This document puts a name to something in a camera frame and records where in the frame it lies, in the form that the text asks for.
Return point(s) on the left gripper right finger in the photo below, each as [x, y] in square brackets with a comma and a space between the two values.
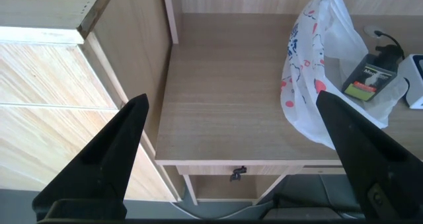
[367, 154]

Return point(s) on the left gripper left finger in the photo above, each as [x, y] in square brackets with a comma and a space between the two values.
[109, 158]

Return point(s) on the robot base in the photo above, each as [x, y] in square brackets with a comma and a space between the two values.
[264, 207]

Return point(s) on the white barcode scanner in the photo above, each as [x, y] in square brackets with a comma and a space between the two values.
[413, 82]

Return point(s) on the white printed plastic bag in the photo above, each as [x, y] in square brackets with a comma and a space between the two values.
[307, 82]

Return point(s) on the black and green box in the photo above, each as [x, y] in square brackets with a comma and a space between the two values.
[368, 80]

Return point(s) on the wooden drawer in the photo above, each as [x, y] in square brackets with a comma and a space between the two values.
[238, 170]

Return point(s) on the wooden counter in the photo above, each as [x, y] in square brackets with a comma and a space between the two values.
[228, 95]

